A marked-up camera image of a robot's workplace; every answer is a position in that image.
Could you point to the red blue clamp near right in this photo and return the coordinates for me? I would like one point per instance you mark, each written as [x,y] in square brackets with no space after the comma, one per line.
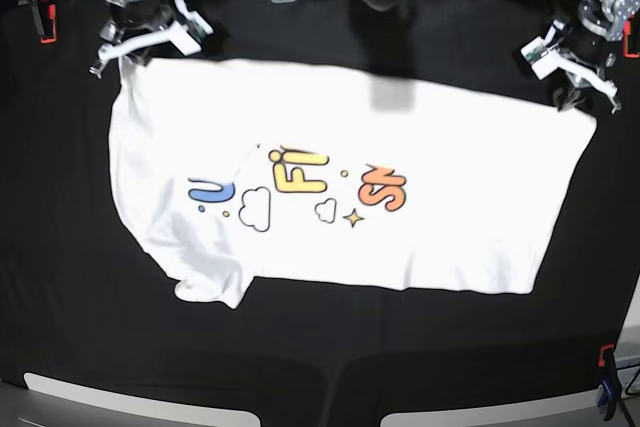
[609,382]

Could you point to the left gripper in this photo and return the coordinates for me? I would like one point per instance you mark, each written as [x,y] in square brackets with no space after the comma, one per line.
[583,57]

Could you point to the red black clamp far left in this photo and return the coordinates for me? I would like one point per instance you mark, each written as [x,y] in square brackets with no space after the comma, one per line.
[44,17]

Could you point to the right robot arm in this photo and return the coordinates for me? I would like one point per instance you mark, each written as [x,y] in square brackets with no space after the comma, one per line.
[135,27]

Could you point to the white printed t-shirt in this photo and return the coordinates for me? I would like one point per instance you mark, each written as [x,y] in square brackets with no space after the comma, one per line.
[228,171]

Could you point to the red black clamp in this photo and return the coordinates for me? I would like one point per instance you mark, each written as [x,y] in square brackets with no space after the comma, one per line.
[630,40]
[44,17]

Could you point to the red black clamp far right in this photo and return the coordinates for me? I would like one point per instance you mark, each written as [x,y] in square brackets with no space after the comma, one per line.
[630,40]

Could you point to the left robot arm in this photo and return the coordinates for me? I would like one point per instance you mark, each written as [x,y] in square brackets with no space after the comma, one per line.
[605,18]

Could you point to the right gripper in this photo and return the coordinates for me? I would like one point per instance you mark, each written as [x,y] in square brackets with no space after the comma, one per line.
[139,24]

